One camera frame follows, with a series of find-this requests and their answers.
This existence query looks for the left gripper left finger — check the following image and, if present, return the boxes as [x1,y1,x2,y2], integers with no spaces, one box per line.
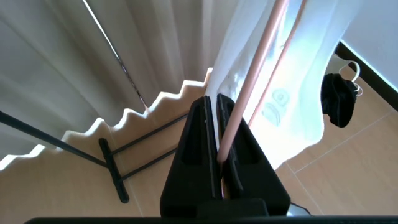
[160,95,223,218]

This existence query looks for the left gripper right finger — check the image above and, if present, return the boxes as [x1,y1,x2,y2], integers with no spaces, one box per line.
[216,93,292,217]

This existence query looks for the pink clothes hanger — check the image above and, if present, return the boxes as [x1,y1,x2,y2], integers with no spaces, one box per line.
[216,0,308,200]

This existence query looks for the white garment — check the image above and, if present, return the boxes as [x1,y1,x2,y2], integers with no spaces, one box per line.
[205,0,363,170]

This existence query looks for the black garment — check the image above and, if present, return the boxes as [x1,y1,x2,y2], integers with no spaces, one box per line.
[320,73,358,129]

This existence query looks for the beige curtain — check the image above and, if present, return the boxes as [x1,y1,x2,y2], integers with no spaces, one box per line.
[0,0,242,164]

